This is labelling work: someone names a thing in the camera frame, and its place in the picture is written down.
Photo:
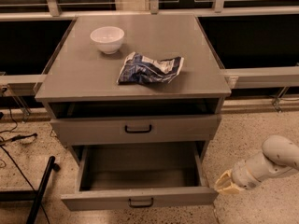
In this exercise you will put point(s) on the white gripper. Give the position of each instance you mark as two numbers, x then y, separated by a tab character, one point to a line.
242	174

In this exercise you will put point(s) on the grey drawer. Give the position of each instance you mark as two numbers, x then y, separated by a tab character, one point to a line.
128	130
131	176

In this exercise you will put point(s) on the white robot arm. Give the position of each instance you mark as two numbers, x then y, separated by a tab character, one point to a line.
278	158

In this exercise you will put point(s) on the grey drawer cabinet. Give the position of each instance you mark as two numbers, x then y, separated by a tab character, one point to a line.
82	82

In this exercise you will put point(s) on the grey top drawer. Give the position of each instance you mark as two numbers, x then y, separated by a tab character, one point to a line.
128	130

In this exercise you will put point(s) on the crumpled blue white bag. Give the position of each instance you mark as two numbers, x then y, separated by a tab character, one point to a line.
140	69

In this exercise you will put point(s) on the white ceramic bowl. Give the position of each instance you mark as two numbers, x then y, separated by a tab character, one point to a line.
107	39

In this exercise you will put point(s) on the black metal stand leg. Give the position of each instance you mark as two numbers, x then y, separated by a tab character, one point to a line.
35	196

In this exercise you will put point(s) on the metal rail bracket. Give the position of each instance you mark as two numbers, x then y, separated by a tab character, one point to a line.
277	98

